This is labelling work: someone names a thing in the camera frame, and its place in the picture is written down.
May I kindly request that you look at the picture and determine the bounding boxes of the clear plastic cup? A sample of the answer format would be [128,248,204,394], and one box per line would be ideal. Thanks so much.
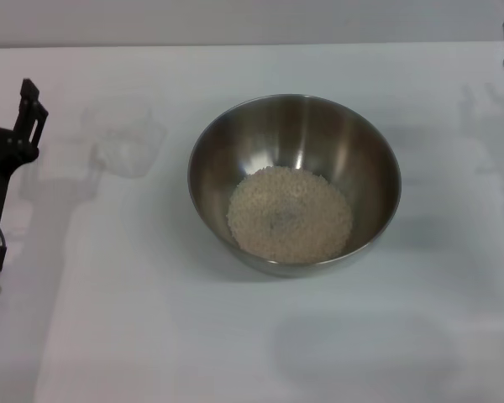
[81,103,168,178]

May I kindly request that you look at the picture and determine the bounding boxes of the stainless steel bowl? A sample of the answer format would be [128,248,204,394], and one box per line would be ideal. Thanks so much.
[186,93,402,279]

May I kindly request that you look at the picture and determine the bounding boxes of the white rice grains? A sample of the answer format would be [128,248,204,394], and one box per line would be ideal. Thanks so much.
[227,165,354,265]

